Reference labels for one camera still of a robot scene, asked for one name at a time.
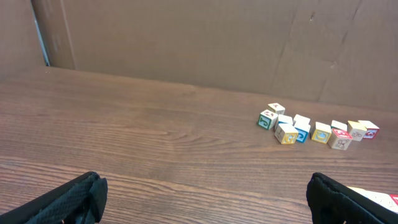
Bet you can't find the blue sided picture block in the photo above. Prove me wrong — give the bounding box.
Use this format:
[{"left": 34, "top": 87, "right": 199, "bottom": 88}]
[{"left": 293, "top": 114, "right": 310, "bottom": 124}]

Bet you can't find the white tilted picture block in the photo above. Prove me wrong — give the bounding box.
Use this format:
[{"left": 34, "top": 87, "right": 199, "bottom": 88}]
[{"left": 331, "top": 120, "right": 348, "bottom": 131}]

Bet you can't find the ice cream wooden block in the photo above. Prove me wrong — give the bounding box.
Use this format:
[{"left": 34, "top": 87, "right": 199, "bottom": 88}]
[{"left": 274, "top": 114, "right": 293, "bottom": 130}]

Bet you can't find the far right white block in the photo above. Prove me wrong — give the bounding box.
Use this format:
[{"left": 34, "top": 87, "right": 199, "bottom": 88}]
[{"left": 358, "top": 120, "right": 380, "bottom": 139}]

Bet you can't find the sailboat blue wooden block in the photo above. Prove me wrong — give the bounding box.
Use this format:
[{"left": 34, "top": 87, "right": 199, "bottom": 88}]
[{"left": 294, "top": 121, "right": 311, "bottom": 143}]

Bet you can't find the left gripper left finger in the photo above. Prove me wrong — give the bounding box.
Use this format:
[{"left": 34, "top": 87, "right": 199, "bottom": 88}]
[{"left": 1, "top": 171, "right": 108, "bottom": 224}]

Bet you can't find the yellow sided gift block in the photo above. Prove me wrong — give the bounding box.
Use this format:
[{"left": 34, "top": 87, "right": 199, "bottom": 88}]
[{"left": 274, "top": 123, "right": 299, "bottom": 144}]

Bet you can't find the white wooden block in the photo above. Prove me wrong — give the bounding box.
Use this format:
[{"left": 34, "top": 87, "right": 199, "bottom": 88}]
[{"left": 349, "top": 187, "right": 398, "bottom": 213}]

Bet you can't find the cardboard panel at back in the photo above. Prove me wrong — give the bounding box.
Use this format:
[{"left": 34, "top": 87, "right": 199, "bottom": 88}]
[{"left": 32, "top": 0, "right": 397, "bottom": 111}]

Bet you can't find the yellow top wooden block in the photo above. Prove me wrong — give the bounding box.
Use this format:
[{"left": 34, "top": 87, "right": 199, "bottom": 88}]
[{"left": 347, "top": 121, "right": 367, "bottom": 141}]

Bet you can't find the soccer ball wooden block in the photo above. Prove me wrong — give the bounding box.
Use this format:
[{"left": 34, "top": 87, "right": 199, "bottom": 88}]
[{"left": 257, "top": 110, "right": 278, "bottom": 130}]

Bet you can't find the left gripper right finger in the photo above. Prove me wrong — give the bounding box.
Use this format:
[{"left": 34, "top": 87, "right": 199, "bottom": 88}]
[{"left": 306, "top": 172, "right": 397, "bottom": 224}]

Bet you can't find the red letter wooden block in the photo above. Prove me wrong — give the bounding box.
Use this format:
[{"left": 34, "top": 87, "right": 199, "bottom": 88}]
[{"left": 389, "top": 194, "right": 398, "bottom": 205}]

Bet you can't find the red face wooden block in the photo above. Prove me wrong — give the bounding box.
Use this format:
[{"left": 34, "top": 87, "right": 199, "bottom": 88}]
[{"left": 327, "top": 128, "right": 353, "bottom": 151}]

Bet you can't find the top red picture block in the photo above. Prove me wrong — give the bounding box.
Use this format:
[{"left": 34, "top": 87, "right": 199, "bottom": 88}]
[{"left": 268, "top": 103, "right": 285, "bottom": 114}]

